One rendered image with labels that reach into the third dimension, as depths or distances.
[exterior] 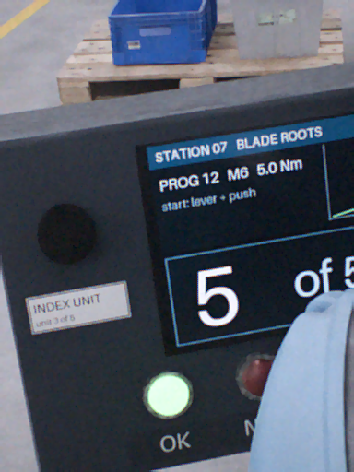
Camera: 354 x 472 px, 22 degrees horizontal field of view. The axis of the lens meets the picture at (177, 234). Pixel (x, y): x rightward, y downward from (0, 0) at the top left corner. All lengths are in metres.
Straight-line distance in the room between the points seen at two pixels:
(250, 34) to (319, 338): 3.58
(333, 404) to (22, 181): 0.23
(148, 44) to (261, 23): 0.48
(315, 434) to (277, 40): 3.61
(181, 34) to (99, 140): 3.42
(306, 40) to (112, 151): 3.42
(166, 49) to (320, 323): 3.62
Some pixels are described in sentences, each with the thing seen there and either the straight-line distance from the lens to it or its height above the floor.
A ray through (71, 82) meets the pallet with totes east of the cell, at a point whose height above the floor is 0.12.
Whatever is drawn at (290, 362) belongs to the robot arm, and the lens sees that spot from 0.27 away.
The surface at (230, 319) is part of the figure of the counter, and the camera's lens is 0.47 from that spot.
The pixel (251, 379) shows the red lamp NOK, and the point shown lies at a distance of 0.48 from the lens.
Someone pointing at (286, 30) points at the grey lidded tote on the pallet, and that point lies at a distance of 3.83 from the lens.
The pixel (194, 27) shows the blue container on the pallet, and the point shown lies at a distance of 3.84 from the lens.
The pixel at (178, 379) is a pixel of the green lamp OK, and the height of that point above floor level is 1.12.
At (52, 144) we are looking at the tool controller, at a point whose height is 1.25.
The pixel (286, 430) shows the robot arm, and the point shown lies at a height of 1.25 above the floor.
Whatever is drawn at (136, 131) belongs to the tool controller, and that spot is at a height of 1.25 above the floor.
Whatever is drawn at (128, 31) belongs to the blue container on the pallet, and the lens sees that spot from 3.89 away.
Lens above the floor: 1.42
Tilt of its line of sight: 30 degrees down
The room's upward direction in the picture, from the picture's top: 6 degrees counter-clockwise
